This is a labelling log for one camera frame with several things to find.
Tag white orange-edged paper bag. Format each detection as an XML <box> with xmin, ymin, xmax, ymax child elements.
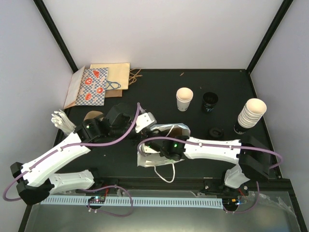
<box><xmin>64</xmin><ymin>66</ymin><xmax>85</xmax><ymax>109</ymax></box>

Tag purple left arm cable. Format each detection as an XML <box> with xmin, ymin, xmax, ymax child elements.
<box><xmin>2</xmin><ymin>102</ymin><xmax>145</xmax><ymax>202</ymax></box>

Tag small electronics board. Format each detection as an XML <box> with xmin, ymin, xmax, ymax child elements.
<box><xmin>88</xmin><ymin>196</ymin><xmax>105</xmax><ymax>204</ymax></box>

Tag single cardboard cup carrier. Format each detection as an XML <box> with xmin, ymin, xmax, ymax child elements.
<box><xmin>167</xmin><ymin>128</ymin><xmax>190</xmax><ymax>138</ymax></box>

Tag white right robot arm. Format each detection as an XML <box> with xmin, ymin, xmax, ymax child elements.
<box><xmin>138</xmin><ymin>135</ymin><xmax>270</xmax><ymax>195</ymax></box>

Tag brown kraft paper bag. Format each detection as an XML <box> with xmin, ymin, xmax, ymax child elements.
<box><xmin>105</xmin><ymin>89</ymin><xmax>123</xmax><ymax>98</ymax></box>

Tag black paper cup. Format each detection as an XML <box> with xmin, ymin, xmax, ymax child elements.
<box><xmin>201</xmin><ymin>92</ymin><xmax>219</xmax><ymax>113</ymax></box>

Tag light blue paper bag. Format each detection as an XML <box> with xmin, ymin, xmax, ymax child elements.
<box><xmin>137</xmin><ymin>123</ymin><xmax>191</xmax><ymax>183</ymax></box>

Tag tan kraft paper bag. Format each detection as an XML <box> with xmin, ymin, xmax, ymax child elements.
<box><xmin>90</xmin><ymin>63</ymin><xmax>142</xmax><ymax>90</ymax></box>

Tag light blue slotted cable duct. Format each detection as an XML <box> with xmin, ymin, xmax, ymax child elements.
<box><xmin>41</xmin><ymin>195</ymin><xmax>223</xmax><ymax>209</ymax></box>

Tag tall stack of paper cups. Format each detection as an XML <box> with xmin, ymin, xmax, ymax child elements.
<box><xmin>234</xmin><ymin>98</ymin><xmax>267</xmax><ymax>135</ymax></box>

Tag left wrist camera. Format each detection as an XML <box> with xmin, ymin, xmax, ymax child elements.
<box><xmin>135</xmin><ymin>112</ymin><xmax>157</xmax><ymax>133</ymax></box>

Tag blue checkered paper bag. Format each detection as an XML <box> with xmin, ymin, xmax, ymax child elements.
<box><xmin>75</xmin><ymin>68</ymin><xmax>121</xmax><ymax>106</ymax></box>

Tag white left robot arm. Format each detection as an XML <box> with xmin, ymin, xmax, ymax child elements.
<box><xmin>2</xmin><ymin>103</ymin><xmax>148</xmax><ymax>205</ymax></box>

